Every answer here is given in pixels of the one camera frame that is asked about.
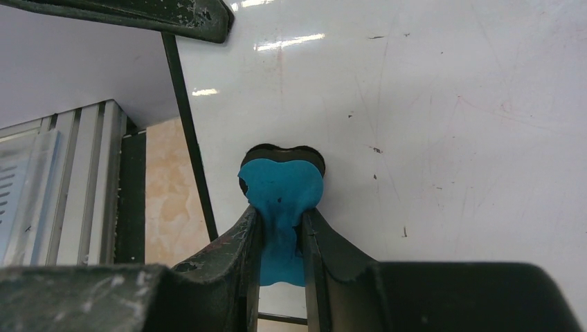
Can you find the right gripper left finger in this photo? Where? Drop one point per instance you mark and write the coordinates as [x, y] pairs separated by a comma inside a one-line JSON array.
[[216, 289]]

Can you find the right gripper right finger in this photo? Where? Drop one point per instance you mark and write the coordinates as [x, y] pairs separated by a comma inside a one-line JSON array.
[[347, 290]]

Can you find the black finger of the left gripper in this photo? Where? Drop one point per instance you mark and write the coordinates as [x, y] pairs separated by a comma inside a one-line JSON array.
[[205, 20]]

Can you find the blue whiteboard eraser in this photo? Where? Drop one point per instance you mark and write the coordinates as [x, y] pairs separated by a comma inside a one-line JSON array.
[[282, 184]]

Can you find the white whiteboard black frame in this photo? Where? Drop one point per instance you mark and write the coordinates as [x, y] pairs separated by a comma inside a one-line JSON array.
[[451, 130]]

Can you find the aluminium frame rail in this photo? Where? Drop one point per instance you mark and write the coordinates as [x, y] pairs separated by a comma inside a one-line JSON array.
[[73, 189]]

